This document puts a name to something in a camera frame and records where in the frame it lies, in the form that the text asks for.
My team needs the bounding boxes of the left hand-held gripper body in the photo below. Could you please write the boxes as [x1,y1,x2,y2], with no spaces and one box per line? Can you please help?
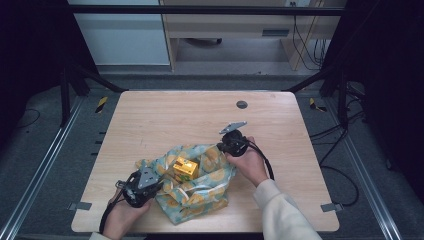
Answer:
[114,159,165,209]

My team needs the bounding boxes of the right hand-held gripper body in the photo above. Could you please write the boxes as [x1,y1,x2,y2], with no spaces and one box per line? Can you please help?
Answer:
[218,120,251,158]

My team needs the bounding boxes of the orange-print teal cloth bag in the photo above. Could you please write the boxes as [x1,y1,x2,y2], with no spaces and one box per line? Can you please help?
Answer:
[134,143,239,226]

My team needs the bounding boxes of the person's right hand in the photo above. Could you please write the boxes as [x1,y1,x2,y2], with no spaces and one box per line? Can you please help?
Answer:
[225,135,270,188]

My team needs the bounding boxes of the person's left hand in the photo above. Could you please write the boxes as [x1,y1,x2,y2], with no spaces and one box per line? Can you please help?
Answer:
[102,195,153,240]

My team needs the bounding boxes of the yellow carton box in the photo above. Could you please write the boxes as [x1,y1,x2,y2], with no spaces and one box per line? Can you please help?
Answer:
[172,156,201,184]

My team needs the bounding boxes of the yellow-black striped floor tape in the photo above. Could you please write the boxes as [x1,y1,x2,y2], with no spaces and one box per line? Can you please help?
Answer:
[95,96,109,114]
[308,97,328,113]

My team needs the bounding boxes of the light wooden desk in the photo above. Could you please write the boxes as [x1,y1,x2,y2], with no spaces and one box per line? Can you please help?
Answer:
[159,0,348,72]

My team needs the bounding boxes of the white cabinet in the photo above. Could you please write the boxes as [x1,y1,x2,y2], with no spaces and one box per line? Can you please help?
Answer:
[68,0,171,66]

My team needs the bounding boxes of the black curtain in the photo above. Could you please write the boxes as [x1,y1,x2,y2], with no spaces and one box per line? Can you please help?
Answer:
[320,0,424,204]
[0,0,99,148]

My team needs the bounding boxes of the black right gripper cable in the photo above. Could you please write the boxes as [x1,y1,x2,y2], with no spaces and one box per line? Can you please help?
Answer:
[245,139,276,181]

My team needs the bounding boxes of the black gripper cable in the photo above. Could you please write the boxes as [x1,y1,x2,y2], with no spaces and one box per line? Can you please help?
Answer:
[245,139,276,181]
[98,186,126,235]

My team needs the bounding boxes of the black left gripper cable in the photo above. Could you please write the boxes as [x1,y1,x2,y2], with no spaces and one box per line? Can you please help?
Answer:
[98,186,126,235]

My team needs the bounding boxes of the grey metal table bracket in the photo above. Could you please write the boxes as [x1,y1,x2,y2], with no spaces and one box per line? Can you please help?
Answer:
[320,202,344,213]
[67,201,93,212]

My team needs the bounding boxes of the black floor cables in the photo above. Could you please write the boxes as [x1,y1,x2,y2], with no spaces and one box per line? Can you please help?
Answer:
[309,83,366,208]

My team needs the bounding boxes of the aluminium floor rail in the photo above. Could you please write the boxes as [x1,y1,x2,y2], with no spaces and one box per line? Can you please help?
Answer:
[0,96,85,240]
[324,96,405,240]

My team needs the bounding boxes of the black hanging desk cables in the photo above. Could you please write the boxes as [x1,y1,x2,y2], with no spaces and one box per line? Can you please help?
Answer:
[291,1,330,72]

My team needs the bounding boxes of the black metal frame stand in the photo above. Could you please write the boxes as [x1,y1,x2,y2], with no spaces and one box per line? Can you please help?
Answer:
[285,64,350,130]
[59,63,127,128]

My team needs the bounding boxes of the thin black floor cable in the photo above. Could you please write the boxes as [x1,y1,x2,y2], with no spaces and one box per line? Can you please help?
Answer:
[16,108,41,130]

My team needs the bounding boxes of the black metal frame crossbar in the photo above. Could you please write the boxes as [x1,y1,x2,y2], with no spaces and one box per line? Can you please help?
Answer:
[68,4,346,17]

